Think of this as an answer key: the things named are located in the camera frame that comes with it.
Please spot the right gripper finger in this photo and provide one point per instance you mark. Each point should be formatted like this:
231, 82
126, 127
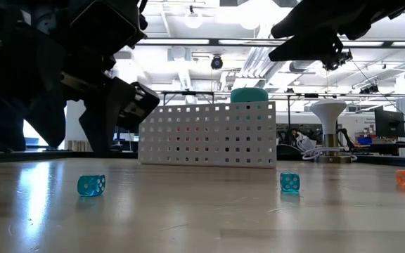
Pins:
308, 21
304, 49

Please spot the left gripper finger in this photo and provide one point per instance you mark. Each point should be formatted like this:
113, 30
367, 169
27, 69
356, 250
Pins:
49, 112
104, 119

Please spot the small blue translucent die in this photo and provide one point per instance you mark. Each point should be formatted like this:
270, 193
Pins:
289, 182
91, 185

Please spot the large green foam die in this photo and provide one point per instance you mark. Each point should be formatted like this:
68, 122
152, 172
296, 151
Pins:
248, 95

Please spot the white perforated basket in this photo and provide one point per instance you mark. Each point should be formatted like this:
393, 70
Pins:
206, 165

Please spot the row of wooden blocks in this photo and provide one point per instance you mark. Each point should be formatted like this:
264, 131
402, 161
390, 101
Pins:
77, 145

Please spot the white mushroom table lamp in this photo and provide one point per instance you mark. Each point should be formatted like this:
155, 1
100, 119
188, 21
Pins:
329, 112

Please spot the long light bar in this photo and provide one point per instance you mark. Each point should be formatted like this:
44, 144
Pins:
174, 41

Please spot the black computer monitor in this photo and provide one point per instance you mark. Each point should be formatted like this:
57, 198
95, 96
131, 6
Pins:
389, 123

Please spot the black ceiling camera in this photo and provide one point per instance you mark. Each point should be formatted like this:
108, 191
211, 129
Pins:
373, 89
217, 63
336, 64

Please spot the black aluminium table frame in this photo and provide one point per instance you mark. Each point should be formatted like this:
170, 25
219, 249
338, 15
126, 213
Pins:
40, 156

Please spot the black overhead rail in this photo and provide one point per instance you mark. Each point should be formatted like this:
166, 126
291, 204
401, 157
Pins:
188, 93

